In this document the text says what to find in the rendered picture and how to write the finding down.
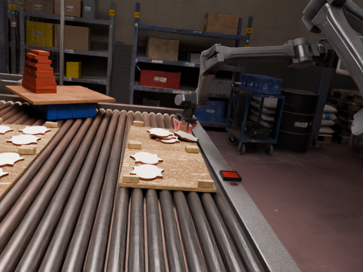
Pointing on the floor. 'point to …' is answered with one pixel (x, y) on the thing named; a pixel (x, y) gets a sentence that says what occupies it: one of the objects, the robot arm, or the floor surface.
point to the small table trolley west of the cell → (234, 134)
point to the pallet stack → (344, 120)
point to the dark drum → (295, 120)
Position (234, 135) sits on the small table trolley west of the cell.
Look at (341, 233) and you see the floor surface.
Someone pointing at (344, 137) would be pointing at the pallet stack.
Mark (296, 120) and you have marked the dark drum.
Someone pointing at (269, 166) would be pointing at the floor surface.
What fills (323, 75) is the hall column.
